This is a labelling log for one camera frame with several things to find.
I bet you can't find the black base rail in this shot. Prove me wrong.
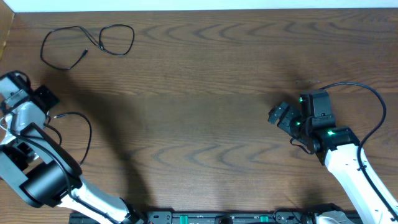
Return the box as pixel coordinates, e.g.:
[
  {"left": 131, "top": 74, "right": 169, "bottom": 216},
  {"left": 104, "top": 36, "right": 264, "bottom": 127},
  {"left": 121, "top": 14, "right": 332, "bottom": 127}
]
[{"left": 68, "top": 210, "right": 364, "bottom": 224}]

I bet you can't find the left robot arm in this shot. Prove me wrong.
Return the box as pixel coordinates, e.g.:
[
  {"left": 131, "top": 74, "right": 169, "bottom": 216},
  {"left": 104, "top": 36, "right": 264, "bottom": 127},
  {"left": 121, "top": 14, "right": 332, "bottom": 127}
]
[{"left": 1, "top": 71, "right": 148, "bottom": 223}]

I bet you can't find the thin black cable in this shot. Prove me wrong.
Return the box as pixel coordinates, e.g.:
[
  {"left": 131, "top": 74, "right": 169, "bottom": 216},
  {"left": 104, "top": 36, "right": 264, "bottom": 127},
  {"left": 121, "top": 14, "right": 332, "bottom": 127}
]
[{"left": 39, "top": 24, "right": 136, "bottom": 71}]

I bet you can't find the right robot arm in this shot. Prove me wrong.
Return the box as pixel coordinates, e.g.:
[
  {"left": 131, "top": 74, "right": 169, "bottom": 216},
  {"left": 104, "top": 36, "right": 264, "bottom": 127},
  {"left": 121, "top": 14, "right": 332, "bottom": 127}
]
[{"left": 268, "top": 85, "right": 397, "bottom": 223}]

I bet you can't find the thick black USB cable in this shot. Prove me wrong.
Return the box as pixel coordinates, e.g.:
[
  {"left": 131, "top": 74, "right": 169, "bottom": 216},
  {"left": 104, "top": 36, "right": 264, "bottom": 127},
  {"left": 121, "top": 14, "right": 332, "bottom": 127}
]
[{"left": 43, "top": 111, "right": 93, "bottom": 166}]

